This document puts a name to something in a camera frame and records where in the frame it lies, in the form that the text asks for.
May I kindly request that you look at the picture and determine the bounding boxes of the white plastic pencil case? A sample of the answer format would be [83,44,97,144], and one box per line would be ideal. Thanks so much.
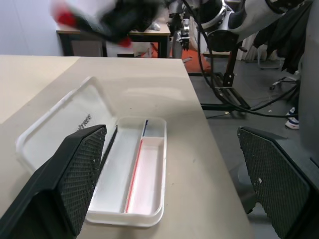
[15,76,168,229]

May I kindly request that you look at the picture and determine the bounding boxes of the wooden desk with black legs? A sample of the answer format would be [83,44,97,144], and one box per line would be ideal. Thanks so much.
[55,21,171,58]

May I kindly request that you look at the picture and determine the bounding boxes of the office chair base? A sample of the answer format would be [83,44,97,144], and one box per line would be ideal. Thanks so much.
[270,75,301,92]

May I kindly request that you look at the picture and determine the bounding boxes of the black cable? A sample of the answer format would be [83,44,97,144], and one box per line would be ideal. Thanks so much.
[181,0,300,119]

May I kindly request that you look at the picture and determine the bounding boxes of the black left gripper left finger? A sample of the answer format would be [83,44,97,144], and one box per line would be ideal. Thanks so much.
[0,124,108,239]

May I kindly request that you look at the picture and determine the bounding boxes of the black hanging clothes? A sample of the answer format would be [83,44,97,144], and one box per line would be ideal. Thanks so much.
[253,0,312,75]

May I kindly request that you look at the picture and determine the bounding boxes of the red marker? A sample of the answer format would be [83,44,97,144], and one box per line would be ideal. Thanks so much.
[53,9,133,48]

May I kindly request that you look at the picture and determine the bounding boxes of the silver humanoid robot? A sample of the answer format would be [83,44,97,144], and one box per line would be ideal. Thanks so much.
[169,0,314,53]

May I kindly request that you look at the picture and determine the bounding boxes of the white and blue sneaker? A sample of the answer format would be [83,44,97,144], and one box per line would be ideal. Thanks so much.
[285,107,300,129]

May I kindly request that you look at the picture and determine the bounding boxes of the black metal stand frame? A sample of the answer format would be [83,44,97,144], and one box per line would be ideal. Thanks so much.
[188,41,251,119]

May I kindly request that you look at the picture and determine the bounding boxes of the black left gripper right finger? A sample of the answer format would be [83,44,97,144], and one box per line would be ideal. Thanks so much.
[237,126,319,239]

